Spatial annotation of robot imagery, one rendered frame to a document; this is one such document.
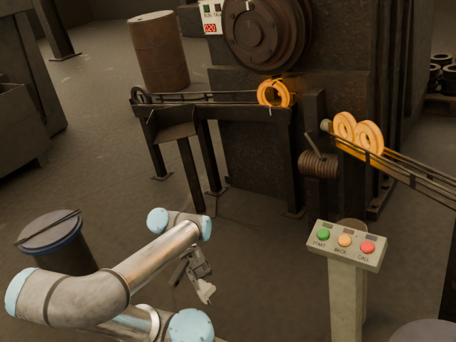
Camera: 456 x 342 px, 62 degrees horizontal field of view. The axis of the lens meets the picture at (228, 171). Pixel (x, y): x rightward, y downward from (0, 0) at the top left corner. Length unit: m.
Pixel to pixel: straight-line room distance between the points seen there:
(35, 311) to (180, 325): 0.59
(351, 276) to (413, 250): 0.86
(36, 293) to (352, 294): 1.00
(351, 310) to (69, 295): 0.99
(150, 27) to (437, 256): 3.70
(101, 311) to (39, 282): 0.16
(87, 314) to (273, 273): 1.30
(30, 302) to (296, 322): 1.22
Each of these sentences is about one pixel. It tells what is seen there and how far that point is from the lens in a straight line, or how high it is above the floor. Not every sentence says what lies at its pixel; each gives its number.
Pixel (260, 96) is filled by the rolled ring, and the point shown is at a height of 0.76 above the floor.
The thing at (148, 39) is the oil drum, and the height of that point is 0.68.
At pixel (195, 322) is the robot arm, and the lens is 1.43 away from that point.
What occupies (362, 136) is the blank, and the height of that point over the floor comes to 0.73.
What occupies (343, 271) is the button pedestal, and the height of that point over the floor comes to 0.50.
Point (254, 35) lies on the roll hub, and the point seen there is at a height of 1.11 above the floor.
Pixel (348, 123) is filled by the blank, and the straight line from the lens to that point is 1.72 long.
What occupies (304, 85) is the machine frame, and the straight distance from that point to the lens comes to 2.06.
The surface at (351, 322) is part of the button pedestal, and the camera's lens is 1.59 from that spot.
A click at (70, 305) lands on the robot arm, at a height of 0.90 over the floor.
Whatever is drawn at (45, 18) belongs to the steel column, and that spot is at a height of 0.79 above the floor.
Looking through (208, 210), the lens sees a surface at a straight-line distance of 2.56.
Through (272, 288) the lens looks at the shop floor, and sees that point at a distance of 2.01.
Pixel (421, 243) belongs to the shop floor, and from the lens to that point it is 2.27.
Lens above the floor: 1.52
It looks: 31 degrees down
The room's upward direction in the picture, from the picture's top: 11 degrees counter-clockwise
